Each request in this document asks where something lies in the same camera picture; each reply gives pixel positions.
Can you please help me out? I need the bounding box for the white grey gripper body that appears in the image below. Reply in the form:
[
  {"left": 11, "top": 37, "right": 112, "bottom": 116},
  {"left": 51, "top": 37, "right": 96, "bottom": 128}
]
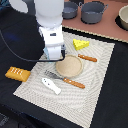
[{"left": 39, "top": 26, "right": 65, "bottom": 61}]

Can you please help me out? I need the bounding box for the yellow cheese wedge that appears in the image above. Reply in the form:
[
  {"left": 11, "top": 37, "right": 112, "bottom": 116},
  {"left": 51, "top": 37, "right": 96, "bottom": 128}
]
[{"left": 73, "top": 39, "right": 89, "bottom": 50}]

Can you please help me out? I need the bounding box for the orange bread loaf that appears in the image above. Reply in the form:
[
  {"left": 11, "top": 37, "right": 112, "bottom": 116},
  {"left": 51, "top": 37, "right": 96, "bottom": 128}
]
[{"left": 5, "top": 67, "right": 31, "bottom": 82}]

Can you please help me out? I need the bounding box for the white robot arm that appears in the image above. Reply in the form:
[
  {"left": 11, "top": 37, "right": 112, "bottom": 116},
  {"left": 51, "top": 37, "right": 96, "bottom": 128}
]
[{"left": 9, "top": 0, "right": 65, "bottom": 61}]

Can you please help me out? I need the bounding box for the round wooden plate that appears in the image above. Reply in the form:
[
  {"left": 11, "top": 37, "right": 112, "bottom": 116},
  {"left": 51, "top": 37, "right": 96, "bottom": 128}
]
[{"left": 56, "top": 55, "right": 83, "bottom": 78}]

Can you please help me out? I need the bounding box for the woven beige placemat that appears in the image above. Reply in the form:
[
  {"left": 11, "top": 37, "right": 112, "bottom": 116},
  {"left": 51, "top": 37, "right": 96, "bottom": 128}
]
[{"left": 14, "top": 32, "right": 114, "bottom": 128}]

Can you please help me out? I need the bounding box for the beige bowl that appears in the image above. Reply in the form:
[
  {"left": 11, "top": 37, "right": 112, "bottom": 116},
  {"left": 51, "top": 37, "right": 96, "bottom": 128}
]
[{"left": 119, "top": 5, "right": 128, "bottom": 30}]

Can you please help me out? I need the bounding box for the grey saucepan with handle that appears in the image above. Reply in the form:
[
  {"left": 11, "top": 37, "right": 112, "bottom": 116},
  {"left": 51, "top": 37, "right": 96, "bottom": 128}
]
[{"left": 62, "top": 1, "right": 78, "bottom": 19}]

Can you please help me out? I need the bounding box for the knife with orange handle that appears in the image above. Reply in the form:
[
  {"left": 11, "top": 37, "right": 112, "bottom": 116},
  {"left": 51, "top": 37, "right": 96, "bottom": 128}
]
[{"left": 78, "top": 54, "right": 97, "bottom": 62}]

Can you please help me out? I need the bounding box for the fork with orange handle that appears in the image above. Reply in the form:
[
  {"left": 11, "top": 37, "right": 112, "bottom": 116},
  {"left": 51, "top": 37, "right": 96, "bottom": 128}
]
[{"left": 44, "top": 70, "right": 85, "bottom": 89}]

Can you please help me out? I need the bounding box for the grey two-handled pot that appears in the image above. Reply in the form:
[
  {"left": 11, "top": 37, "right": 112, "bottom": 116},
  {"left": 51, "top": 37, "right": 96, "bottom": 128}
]
[{"left": 79, "top": 1, "right": 108, "bottom": 24}]

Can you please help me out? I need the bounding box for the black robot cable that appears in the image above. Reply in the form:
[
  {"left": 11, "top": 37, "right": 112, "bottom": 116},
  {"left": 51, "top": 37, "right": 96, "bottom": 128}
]
[{"left": 0, "top": 29, "right": 66, "bottom": 64}]

